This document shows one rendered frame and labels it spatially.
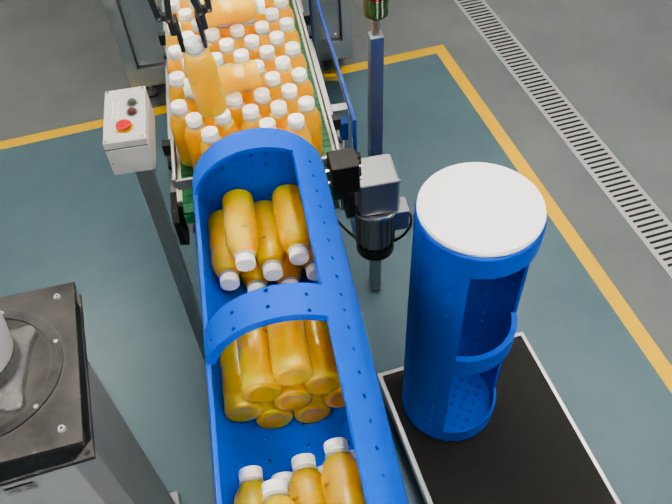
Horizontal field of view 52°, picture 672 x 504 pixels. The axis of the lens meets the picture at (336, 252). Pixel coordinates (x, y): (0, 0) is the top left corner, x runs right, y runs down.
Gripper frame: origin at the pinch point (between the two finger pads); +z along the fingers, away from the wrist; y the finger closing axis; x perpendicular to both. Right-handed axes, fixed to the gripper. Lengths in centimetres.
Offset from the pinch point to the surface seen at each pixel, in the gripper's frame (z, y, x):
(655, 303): 145, 135, -6
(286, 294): 11, 10, -58
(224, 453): 27, -6, -76
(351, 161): 38.2, 28.6, -6.9
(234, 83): 26.2, 4.8, 14.4
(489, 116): 150, 110, 109
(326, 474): 22, 10, -85
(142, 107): 26.7, -17.8, 12.8
